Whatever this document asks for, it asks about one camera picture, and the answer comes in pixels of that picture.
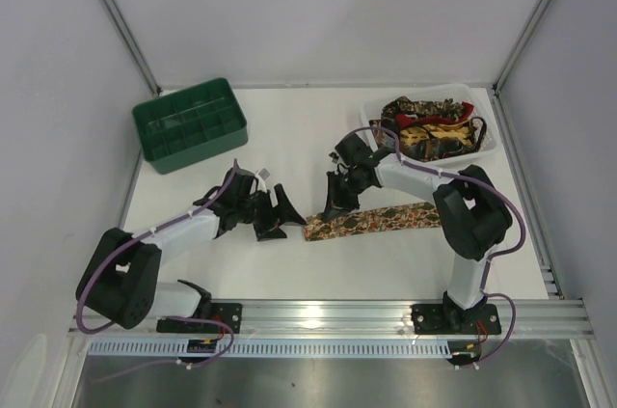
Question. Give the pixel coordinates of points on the left frame post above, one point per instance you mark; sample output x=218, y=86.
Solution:
x=130, y=43

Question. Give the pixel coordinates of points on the aluminium mounting rail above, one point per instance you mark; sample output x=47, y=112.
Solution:
x=378, y=319

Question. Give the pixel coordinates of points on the white plastic basket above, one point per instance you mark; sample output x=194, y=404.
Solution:
x=371, y=110

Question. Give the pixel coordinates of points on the right frame post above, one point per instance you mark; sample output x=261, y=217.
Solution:
x=536, y=16

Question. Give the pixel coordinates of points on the frame post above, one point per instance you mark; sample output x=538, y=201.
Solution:
x=130, y=43
x=536, y=16

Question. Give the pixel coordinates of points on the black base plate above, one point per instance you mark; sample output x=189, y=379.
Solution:
x=228, y=313
x=429, y=318

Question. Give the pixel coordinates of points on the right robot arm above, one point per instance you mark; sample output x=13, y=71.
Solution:
x=473, y=217

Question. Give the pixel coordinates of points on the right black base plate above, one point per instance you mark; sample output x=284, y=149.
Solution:
x=429, y=318

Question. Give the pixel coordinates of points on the white slotted cable duct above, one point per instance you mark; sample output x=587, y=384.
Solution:
x=185, y=348

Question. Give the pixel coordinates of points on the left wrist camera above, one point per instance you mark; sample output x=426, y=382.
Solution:
x=261, y=176

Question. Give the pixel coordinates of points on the floral patterned tie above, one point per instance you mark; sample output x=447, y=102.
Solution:
x=392, y=218

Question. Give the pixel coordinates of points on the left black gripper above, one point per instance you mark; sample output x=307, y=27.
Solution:
x=265, y=215

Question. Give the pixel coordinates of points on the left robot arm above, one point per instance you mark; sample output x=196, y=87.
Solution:
x=121, y=281

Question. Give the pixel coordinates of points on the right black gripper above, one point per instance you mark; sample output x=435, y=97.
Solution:
x=341, y=184

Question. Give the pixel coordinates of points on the pile of ties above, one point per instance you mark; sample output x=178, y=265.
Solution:
x=431, y=130

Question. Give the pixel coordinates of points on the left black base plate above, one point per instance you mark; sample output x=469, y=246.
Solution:
x=228, y=313

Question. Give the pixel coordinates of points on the green compartment tray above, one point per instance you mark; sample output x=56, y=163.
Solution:
x=188, y=126

